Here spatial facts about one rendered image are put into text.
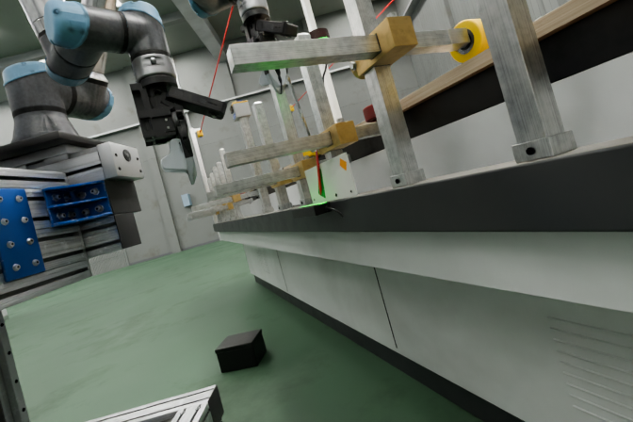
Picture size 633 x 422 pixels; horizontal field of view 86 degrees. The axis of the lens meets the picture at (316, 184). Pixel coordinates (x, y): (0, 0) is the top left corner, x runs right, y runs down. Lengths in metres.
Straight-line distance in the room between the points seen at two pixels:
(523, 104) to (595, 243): 0.17
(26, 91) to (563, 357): 1.36
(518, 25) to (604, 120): 0.25
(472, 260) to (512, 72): 0.29
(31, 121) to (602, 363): 1.33
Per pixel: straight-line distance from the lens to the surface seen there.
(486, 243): 0.56
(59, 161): 1.07
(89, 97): 1.24
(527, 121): 0.46
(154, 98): 0.75
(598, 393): 0.87
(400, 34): 0.61
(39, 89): 1.16
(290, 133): 1.08
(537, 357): 0.91
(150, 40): 0.77
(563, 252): 0.50
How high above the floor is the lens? 0.73
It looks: 1 degrees up
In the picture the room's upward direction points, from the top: 16 degrees counter-clockwise
